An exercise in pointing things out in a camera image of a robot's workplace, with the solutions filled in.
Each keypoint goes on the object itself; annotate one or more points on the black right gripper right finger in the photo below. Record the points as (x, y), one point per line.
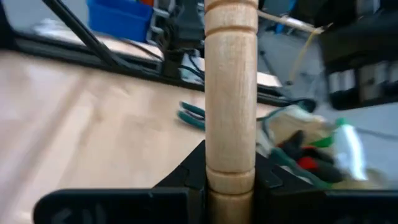
(280, 193)

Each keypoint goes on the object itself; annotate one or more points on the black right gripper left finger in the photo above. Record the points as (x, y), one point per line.
(196, 180)

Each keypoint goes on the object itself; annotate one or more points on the red black gardening glove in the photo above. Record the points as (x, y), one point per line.
(306, 163)

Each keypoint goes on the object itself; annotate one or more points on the beige green gardening bag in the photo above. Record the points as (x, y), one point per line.
(289, 124)

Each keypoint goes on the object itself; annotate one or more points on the green spray bottle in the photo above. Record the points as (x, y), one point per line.
(348, 149)

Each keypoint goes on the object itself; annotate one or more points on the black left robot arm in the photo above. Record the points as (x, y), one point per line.
(186, 25)

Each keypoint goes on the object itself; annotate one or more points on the black equipment cart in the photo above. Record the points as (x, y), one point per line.
(357, 46)

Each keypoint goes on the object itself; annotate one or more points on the blue plastic bin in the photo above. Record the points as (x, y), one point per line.
(118, 18)

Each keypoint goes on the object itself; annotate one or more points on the black aluminium table frame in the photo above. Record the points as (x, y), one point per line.
(79, 29)

